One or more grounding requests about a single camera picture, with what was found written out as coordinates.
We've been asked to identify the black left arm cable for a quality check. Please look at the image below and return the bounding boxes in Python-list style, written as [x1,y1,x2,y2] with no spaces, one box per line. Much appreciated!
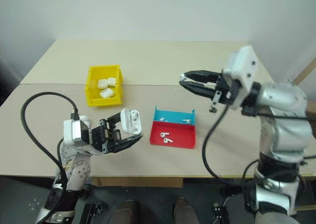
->
[20,92,80,193]

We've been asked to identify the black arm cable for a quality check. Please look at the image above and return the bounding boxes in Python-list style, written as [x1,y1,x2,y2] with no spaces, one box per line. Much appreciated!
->
[202,102,260,178]
[20,92,80,193]

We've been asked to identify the slanted wooden beam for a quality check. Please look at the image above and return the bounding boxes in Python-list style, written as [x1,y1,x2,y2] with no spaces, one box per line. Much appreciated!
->
[293,57,316,84]

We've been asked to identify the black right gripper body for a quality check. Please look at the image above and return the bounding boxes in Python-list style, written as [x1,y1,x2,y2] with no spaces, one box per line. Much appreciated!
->
[209,72,242,113]

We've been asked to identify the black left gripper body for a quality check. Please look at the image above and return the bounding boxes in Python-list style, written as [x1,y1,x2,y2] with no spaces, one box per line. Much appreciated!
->
[87,118,129,154]

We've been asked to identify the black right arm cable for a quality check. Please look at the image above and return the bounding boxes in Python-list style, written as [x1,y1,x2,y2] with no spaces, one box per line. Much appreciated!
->
[202,102,260,178]

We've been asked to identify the blue plastic tray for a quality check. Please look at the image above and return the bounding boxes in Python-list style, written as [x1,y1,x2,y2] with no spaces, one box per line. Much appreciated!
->
[153,105,197,126]

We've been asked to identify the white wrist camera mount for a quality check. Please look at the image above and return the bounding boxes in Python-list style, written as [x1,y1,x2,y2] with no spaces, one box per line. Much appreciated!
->
[223,45,258,109]
[63,119,110,156]

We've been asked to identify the dark rounded shape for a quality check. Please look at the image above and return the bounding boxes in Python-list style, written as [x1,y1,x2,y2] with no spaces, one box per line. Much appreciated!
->
[173,197,201,224]
[114,200,138,224]

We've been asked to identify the yellow plastic bin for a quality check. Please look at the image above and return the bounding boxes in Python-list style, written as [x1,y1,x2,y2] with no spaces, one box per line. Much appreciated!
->
[85,64,124,108]

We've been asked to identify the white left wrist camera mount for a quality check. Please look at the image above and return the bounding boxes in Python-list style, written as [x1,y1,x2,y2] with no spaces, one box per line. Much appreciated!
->
[63,119,110,156]

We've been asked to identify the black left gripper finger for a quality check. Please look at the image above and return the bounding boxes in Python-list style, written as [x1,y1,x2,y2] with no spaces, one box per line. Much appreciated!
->
[108,134,144,154]
[99,112,122,126]

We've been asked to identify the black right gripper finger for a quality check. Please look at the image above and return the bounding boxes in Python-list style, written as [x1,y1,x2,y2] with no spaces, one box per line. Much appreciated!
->
[179,80,218,99]
[182,70,221,83]

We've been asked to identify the red plastic tray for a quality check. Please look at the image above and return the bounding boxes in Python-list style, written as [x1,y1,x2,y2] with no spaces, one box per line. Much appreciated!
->
[149,121,198,150]

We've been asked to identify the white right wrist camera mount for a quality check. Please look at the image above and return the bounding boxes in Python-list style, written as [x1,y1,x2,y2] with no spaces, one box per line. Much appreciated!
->
[223,45,258,109]

